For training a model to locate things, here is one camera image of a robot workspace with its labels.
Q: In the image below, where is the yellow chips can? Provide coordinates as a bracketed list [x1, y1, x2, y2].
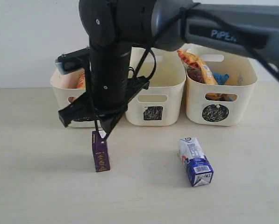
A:
[77, 71, 86, 89]

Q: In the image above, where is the blue snack bag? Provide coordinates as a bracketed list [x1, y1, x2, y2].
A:
[212, 72, 229, 85]

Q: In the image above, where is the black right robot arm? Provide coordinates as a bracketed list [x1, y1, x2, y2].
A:
[55, 0, 279, 134]

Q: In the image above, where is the cream bin with circle mark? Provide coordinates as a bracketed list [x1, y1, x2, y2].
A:
[186, 44, 257, 126]

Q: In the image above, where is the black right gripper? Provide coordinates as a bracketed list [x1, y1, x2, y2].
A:
[55, 46, 150, 136]

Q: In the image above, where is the cream bin with triangle mark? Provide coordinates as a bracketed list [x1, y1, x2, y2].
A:
[50, 49, 100, 128]

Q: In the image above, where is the cream bin with square mark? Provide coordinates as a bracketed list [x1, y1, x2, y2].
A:
[125, 49, 186, 126]

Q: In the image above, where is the orange chip bag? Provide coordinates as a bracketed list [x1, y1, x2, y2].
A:
[177, 49, 237, 102]

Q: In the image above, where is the blue white milk carton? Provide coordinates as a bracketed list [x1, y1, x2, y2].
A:
[179, 137, 214, 187]

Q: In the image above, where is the purple juice carton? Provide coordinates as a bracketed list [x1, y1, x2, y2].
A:
[92, 130, 110, 172]

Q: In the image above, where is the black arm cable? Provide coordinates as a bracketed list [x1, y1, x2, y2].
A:
[92, 2, 279, 140]

